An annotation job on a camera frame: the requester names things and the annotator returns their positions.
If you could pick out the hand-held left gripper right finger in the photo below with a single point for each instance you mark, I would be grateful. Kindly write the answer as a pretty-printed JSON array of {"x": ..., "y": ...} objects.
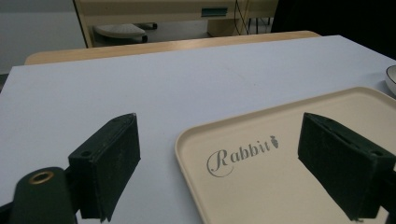
[{"x": 339, "y": 158}]

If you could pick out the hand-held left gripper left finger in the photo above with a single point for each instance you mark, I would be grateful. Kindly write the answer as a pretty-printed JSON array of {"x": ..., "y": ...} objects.
[{"x": 107, "y": 168}]

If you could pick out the beige plastic tray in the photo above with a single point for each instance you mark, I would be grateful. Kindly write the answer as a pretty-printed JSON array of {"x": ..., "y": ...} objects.
[{"x": 280, "y": 174}]

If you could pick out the grey office chair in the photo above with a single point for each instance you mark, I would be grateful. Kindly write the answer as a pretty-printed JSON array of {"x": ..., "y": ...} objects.
[{"x": 121, "y": 32}]

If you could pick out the white bowl with dark rim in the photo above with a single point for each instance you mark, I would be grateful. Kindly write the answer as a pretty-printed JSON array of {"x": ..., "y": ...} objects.
[{"x": 391, "y": 79}]

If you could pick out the light wooden table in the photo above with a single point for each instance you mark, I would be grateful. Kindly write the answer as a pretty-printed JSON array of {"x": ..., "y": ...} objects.
[{"x": 155, "y": 48}]

